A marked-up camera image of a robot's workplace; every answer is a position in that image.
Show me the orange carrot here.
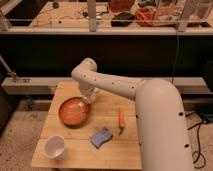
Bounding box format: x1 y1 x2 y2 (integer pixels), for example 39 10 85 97
118 108 126 135

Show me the black tray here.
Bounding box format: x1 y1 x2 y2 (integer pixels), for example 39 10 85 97
111 12 135 27

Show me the grey metal rail beam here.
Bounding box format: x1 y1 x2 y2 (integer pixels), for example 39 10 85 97
1 77 210 95

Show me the white plastic bottle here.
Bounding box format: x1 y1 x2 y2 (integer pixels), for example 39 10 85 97
77 101 90 110

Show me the black cable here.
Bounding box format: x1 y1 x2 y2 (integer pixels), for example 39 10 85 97
184 109 213 169

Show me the metal clamp rod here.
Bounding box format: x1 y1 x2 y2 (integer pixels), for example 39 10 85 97
0 55 30 84

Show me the wooden table board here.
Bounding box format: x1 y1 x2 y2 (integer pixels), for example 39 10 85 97
31 82 142 171

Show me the vertical white post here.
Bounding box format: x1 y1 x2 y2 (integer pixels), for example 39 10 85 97
87 0 97 32

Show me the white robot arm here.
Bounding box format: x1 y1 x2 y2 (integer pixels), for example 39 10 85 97
71 58 194 171

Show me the background workbench shelf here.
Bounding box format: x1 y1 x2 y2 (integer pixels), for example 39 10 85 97
0 0 213 36

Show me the orange crate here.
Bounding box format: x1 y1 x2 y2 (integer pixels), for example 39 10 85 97
135 6 175 27

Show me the white cup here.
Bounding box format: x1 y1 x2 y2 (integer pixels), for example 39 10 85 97
44 135 65 160

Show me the right slanted white post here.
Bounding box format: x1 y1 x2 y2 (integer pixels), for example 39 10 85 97
177 0 198 32

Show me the orange ceramic bowl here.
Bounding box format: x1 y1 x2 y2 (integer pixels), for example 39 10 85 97
58 97 91 127

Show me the blue sponge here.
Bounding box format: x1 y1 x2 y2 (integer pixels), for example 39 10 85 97
89 128 113 149

